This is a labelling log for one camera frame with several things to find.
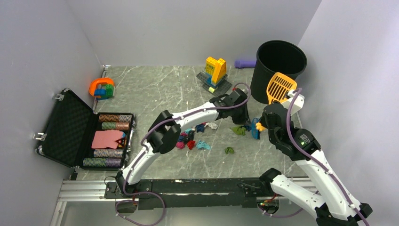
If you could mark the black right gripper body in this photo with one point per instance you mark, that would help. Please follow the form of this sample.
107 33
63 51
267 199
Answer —
272 136

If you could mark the navy scrap by brush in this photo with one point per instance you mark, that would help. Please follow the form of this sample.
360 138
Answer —
182 138

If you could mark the crumpled navy paper scrap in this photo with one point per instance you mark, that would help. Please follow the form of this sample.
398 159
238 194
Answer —
200 128

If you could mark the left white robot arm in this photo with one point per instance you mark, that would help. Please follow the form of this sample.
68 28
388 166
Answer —
164 133

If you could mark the blue hand brush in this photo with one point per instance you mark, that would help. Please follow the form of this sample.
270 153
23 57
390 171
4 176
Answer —
254 130

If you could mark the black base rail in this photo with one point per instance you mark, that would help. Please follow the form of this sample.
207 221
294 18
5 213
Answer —
176 193

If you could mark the orange blue green toy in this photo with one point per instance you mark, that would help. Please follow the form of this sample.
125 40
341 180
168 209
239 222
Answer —
102 88

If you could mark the large green paper scrap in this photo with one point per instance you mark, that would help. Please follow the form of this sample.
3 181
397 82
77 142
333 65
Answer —
239 130

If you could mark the pink paper scrap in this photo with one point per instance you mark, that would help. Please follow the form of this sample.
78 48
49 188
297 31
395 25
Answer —
180 145

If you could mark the dark grey brick baseplate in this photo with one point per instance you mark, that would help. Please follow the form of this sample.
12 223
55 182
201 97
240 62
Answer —
217 89

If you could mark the yellow toy brick building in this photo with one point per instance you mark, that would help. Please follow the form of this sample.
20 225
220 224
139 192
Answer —
216 68

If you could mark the white paper scrap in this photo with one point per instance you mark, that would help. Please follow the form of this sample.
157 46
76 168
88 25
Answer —
212 125

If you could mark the pink card stack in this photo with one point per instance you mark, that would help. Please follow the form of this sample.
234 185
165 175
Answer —
107 139

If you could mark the yellow slotted scoop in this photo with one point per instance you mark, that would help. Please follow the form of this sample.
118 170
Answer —
277 90

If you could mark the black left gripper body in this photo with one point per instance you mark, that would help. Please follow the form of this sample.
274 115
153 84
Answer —
239 114

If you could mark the red paper scrap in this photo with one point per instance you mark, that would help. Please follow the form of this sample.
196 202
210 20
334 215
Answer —
191 144

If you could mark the black plastic trash bin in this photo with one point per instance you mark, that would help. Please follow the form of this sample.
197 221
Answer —
275 56

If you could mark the small green paper ball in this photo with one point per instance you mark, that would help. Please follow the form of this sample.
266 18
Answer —
229 150

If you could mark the purple cylinder object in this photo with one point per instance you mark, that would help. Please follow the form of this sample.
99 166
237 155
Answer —
244 64

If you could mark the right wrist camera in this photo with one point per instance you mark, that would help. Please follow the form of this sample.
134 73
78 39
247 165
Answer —
296 104

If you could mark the black paper scrap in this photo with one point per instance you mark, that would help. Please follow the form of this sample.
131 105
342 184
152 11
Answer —
189 137

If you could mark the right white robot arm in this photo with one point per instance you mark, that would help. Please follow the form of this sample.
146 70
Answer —
334 205

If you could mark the black poker chip case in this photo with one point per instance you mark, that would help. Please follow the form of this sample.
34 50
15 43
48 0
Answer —
69 132

